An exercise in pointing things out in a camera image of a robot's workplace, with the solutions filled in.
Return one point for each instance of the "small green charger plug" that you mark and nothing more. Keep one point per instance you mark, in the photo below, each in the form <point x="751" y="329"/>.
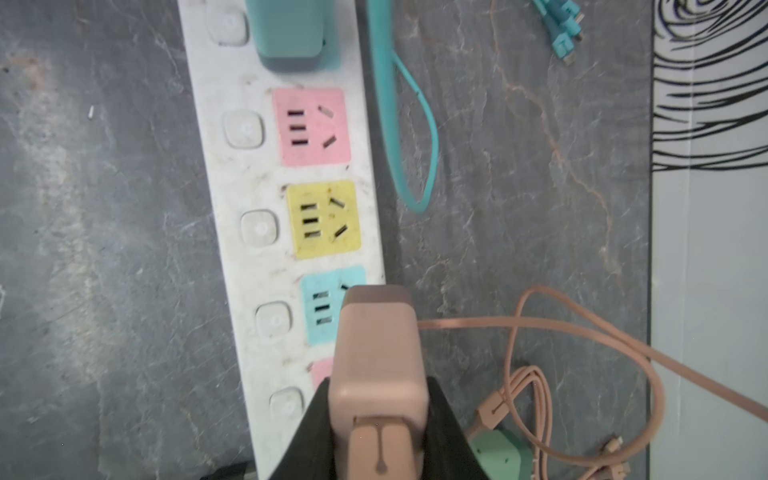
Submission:
<point x="502" y="455"/>

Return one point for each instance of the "pink charger plug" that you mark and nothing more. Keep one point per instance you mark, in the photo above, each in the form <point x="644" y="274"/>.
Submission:
<point x="378" y="394"/>

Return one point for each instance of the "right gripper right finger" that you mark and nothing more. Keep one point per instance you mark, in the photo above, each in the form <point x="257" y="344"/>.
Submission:
<point x="447" y="454"/>

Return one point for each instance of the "white multicolour power strip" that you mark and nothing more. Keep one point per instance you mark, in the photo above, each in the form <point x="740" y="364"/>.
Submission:
<point x="288" y="158"/>

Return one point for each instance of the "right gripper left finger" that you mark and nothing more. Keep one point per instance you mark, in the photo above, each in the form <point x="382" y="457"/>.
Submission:
<point x="310" y="454"/>

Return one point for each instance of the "teal charger plug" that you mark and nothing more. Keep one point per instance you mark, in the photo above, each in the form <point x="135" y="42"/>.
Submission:
<point x="295" y="36"/>

